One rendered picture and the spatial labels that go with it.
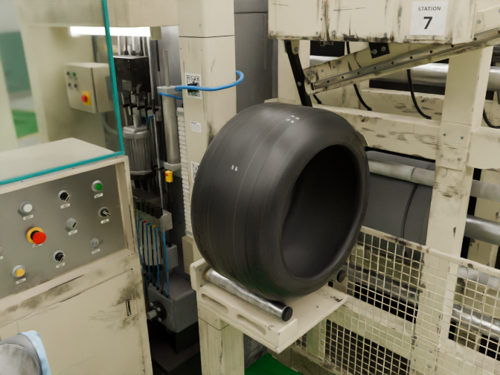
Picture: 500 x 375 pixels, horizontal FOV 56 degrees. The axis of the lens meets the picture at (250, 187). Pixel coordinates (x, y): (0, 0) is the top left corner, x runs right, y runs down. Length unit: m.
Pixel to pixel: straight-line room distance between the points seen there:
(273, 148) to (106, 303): 0.92
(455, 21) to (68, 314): 1.45
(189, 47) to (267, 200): 0.58
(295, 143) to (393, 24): 0.42
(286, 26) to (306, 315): 0.92
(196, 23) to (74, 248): 0.85
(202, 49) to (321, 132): 0.45
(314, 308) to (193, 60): 0.88
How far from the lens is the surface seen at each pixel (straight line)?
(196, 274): 1.58
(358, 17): 1.42
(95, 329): 1.83
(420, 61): 1.48
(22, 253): 1.64
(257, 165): 1.17
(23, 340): 0.82
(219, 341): 1.86
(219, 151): 1.27
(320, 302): 1.64
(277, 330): 1.41
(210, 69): 1.46
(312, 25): 1.50
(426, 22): 1.32
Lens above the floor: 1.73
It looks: 21 degrees down
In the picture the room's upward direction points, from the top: 1 degrees counter-clockwise
